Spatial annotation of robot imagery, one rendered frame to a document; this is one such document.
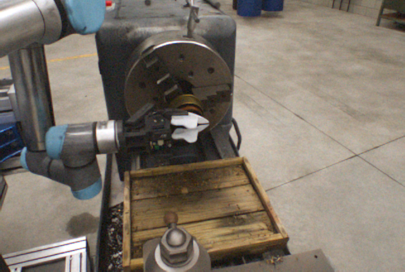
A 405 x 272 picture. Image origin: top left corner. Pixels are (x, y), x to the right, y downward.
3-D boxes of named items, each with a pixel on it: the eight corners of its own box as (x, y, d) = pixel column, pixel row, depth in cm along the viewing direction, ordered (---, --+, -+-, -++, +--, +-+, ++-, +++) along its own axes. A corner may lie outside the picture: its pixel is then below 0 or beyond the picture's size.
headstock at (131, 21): (113, 75, 156) (101, -4, 136) (202, 68, 164) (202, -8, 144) (104, 138, 106) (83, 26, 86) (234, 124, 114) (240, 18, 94)
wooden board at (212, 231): (126, 181, 86) (124, 171, 84) (245, 166, 93) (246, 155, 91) (124, 278, 61) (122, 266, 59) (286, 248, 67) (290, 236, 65)
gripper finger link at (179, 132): (212, 144, 71) (173, 148, 69) (207, 131, 76) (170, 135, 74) (212, 133, 69) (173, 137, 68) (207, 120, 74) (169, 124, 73)
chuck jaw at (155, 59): (166, 88, 88) (140, 55, 81) (180, 78, 87) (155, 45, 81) (170, 105, 78) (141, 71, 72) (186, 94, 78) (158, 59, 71)
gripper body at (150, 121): (174, 155, 68) (120, 162, 66) (170, 135, 76) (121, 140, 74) (173, 127, 65) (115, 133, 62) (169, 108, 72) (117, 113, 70)
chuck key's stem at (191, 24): (190, 49, 83) (200, 7, 78) (183, 47, 83) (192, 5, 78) (190, 47, 85) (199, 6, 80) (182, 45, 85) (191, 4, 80)
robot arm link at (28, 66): (-33, -34, 55) (14, 179, 75) (4, -35, 52) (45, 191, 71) (19, -31, 65) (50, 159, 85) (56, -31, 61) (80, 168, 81)
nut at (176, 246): (158, 241, 36) (155, 221, 34) (190, 235, 37) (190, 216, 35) (161, 271, 33) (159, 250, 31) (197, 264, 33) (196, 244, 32)
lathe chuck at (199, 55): (119, 122, 97) (130, 23, 82) (212, 129, 106) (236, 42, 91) (119, 137, 89) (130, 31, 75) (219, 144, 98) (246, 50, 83)
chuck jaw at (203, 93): (188, 81, 88) (228, 77, 90) (190, 97, 91) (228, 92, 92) (195, 98, 79) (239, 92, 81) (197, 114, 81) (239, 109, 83)
